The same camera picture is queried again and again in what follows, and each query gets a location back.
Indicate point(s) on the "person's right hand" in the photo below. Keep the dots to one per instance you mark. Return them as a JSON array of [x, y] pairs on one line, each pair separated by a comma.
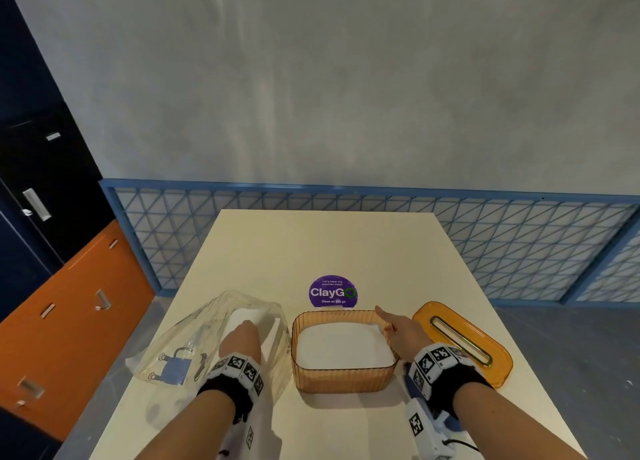
[[410, 340]]

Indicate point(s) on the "person's left hand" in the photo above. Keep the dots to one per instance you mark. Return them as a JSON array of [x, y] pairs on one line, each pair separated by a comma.
[[242, 342]]

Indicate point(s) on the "blue cleaning cloth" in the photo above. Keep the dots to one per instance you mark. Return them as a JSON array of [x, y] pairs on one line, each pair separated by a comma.
[[407, 382]]

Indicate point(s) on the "white tissue bundle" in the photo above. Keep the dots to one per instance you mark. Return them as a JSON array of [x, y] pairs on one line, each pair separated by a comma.
[[345, 347]]

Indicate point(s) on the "orange transparent tissue box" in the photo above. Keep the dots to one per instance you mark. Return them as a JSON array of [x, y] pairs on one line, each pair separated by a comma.
[[345, 380]]

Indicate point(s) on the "cat print tissue pack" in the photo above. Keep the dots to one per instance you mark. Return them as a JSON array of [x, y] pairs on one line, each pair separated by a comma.
[[165, 340]]

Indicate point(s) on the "person's right forearm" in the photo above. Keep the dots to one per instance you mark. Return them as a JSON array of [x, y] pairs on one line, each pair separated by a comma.
[[505, 422]]

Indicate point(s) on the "person's left forearm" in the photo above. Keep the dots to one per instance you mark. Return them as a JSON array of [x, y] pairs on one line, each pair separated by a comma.
[[190, 429]]

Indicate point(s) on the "orange slotted lid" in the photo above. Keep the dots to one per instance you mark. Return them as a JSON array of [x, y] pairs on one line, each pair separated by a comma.
[[497, 372]]

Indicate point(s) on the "round purple sticker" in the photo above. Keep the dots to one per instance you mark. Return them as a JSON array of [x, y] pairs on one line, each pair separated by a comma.
[[332, 282]]

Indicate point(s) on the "orange locker cabinet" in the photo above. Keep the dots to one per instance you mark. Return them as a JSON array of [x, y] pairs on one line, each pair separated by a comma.
[[65, 350]]

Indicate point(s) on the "dark blue locker bank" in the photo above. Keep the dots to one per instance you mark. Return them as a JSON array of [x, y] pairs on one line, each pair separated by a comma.
[[30, 125]]

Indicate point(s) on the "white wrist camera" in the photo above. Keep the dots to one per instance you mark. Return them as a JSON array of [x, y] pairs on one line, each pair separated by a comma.
[[247, 437], [417, 424]]

